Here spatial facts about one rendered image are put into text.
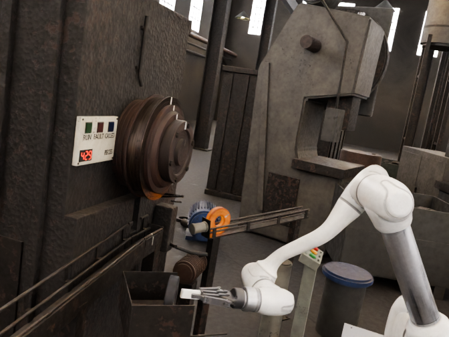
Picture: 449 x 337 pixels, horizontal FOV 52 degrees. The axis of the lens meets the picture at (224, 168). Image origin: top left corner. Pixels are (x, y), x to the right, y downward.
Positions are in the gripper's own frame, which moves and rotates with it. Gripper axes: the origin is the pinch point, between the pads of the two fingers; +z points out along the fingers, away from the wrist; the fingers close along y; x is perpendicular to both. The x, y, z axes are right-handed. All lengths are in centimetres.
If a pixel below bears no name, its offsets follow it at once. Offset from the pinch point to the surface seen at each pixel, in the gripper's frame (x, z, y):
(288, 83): 104, -148, 273
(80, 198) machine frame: 20, 41, 32
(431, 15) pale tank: 343, -601, 656
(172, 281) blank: 5.7, 8.6, -3.6
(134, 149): 42, 24, 39
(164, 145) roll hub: 46, 12, 41
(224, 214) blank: 9, -40, 86
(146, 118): 55, 21, 42
